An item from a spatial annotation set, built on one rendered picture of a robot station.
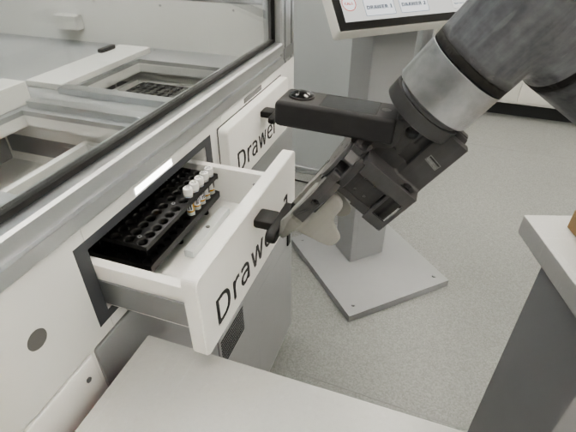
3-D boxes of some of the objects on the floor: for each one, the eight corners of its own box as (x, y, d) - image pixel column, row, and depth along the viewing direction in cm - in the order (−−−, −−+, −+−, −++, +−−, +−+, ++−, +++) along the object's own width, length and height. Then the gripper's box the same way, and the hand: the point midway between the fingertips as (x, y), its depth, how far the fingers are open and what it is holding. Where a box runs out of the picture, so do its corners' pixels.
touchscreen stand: (447, 285, 171) (530, 0, 112) (348, 321, 155) (385, 14, 97) (375, 219, 208) (410, -22, 149) (291, 243, 193) (291, -15, 134)
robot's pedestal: (542, 435, 122) (683, 213, 78) (602, 567, 97) (857, 351, 54) (435, 432, 123) (515, 211, 79) (467, 562, 98) (612, 345, 54)
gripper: (470, 169, 34) (315, 290, 48) (471, 117, 43) (339, 232, 56) (389, 98, 34) (254, 242, 47) (406, 60, 42) (287, 191, 55)
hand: (288, 215), depth 50 cm, fingers closed on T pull, 3 cm apart
